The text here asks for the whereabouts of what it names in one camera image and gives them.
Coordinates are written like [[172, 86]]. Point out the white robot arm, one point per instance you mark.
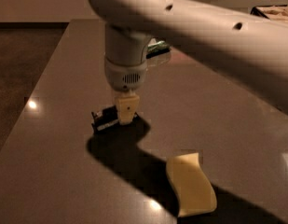
[[252, 50]]

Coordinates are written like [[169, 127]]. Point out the yellow curved sponge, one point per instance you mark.
[[191, 186]]

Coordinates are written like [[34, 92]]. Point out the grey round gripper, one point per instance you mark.
[[125, 76]]

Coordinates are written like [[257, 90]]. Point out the black rxbar chocolate wrapper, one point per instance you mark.
[[104, 119]]

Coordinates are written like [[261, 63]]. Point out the green soda can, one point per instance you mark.
[[157, 47]]

